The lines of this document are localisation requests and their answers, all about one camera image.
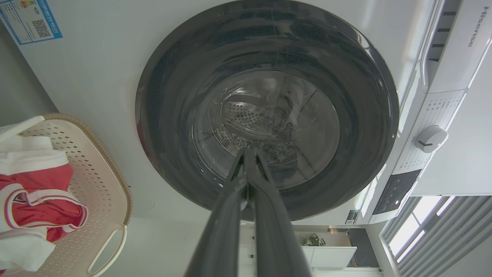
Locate red white-trimmed garment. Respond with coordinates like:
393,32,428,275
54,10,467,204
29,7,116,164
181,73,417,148
0,164,89,275

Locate round black washer door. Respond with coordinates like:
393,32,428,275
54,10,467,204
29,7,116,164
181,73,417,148
135,0,400,222

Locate grey window blinds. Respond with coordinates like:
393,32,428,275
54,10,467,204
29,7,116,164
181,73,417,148
381,196,492,277

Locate white ribbed garment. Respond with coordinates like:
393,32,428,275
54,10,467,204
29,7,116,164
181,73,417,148
0,135,73,176

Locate green potted plant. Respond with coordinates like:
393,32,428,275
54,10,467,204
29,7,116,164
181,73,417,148
300,234,326,247

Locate black washer display panel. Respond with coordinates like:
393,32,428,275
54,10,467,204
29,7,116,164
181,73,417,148
372,169,422,215

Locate white front-load washing machine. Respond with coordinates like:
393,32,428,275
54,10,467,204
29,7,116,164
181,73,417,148
8,0,492,227

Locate white Hisense detergent drawer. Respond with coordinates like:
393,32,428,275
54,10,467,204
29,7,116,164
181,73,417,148
421,0,492,93

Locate white low cabinet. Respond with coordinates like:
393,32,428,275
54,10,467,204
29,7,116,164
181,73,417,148
302,246,358,269

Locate white washer control knob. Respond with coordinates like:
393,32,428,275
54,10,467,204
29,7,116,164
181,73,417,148
414,125,449,154

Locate cream perforated laundry basket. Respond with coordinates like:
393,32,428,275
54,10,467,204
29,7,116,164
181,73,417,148
0,113,133,277

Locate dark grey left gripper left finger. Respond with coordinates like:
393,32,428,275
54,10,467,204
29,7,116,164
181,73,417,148
184,149,249,277

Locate blue energy label sticker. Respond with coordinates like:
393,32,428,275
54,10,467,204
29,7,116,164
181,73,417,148
0,0,63,45

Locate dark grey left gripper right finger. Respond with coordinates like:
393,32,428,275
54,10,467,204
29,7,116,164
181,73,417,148
248,148,312,277

